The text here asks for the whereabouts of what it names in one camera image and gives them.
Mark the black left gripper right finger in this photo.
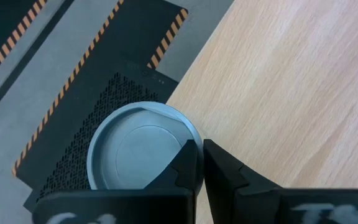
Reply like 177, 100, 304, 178
203, 138, 358, 224

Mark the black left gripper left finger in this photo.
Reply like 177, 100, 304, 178
32, 139, 198, 224

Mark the black perforated computer case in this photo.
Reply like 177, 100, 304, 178
23, 60, 180, 212

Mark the green labelled tall can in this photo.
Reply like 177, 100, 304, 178
86, 101, 204, 197

